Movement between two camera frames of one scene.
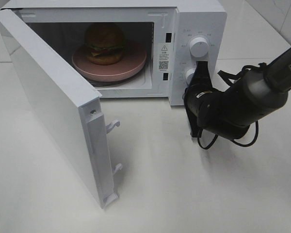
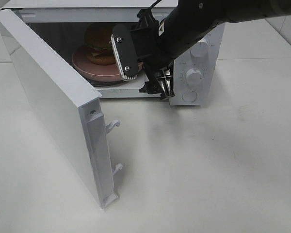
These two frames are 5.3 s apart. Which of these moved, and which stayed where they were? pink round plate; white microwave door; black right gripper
Moved: black right gripper; pink round plate
Stayed: white microwave door
